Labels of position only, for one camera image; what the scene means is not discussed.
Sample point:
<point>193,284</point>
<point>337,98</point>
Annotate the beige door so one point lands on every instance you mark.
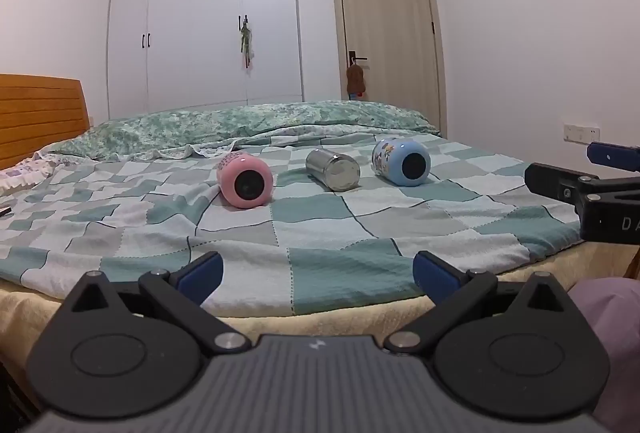
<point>387,33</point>

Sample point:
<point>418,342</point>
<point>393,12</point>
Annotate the yellow bed sheet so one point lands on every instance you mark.
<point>35,313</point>

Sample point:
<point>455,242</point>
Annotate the white wardrobe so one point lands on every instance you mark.
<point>195,23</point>

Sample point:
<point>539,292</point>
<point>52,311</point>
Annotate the small black object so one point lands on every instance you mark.
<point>4,212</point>

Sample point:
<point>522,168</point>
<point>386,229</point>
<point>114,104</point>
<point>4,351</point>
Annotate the checkered green white blanket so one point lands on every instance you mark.
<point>320,238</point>

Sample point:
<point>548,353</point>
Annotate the blue cartoon print cup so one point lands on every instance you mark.
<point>403,161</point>

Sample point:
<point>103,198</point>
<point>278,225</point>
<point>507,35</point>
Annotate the green floral quilt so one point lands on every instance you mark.
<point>240,125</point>

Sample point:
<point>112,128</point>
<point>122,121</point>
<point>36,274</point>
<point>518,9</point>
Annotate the pink cup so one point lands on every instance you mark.
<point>246,180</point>

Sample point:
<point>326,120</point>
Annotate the white floral pillow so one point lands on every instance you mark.
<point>22,175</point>

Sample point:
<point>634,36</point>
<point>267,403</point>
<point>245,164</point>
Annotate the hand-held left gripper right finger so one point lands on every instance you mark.
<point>434,274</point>

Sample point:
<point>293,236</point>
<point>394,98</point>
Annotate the wooden headboard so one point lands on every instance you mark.
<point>37,118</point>

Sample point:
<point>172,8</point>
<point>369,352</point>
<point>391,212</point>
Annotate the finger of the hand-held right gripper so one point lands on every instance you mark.
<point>552,180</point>
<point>607,156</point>

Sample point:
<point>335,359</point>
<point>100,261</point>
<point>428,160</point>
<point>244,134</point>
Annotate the green hanging ornament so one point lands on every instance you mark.
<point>246,40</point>

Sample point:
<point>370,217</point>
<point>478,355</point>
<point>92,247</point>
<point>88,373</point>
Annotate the purple clothing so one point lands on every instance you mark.
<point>612,328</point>

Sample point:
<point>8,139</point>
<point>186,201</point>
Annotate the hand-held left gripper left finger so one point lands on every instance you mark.
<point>202,274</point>

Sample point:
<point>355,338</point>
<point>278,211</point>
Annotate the stainless steel cup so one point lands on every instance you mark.
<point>334,169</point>

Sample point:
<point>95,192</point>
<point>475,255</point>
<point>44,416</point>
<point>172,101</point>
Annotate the white wall socket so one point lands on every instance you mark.
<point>581,133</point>

